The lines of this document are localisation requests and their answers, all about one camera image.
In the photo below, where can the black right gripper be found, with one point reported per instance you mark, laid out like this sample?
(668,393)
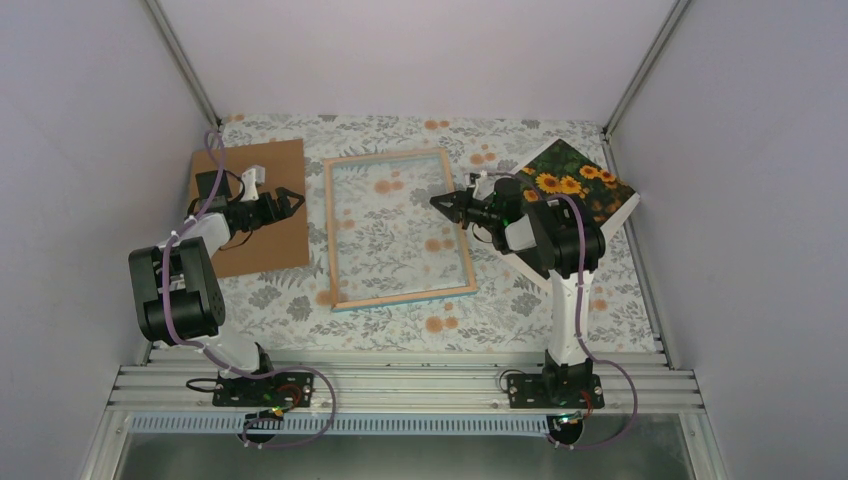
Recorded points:
(459,211)

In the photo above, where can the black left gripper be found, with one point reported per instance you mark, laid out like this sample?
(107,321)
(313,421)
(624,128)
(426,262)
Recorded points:
(271,212)

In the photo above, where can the brown cardboard backing board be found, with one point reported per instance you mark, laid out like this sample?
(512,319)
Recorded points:
(265,252)

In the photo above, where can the teal wooden picture frame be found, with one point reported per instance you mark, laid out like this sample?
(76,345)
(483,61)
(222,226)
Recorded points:
(464,252)

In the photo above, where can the white mat board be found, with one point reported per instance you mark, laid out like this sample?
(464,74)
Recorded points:
(616,218)

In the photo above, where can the sunflower photo print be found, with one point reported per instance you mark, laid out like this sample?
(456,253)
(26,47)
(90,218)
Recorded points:
(576,185)

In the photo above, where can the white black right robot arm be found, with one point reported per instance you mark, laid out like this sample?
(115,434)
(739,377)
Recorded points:
(560,242)

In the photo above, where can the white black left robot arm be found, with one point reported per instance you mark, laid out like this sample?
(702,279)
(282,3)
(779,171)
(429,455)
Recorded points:
(177,297)

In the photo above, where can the floral patterned tablecloth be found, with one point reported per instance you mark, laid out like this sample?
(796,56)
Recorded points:
(290,308)

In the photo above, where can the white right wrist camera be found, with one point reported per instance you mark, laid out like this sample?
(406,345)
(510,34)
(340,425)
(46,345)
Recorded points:
(481,184)

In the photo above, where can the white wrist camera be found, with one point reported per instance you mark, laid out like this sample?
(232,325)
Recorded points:
(252,179)
(481,184)

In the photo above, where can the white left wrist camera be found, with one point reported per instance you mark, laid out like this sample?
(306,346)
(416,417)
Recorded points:
(252,179)

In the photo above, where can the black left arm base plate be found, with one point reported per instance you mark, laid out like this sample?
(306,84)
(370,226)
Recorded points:
(286,390)

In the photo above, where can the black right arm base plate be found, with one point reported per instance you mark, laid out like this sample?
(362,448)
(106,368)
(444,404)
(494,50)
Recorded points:
(531,391)

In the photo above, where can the aluminium mounting rail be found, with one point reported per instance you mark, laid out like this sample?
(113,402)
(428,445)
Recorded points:
(404,389)

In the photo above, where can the left aluminium corner post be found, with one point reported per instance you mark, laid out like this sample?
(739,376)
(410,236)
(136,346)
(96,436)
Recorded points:
(182,62)

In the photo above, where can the aluminium corner post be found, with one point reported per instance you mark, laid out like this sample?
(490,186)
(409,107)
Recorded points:
(182,62)
(656,48)

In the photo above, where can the grey slotted cable duct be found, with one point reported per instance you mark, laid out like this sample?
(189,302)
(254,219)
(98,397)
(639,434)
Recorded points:
(344,424)

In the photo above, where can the right aluminium corner post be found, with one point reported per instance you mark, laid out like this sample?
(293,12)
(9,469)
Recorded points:
(656,48)

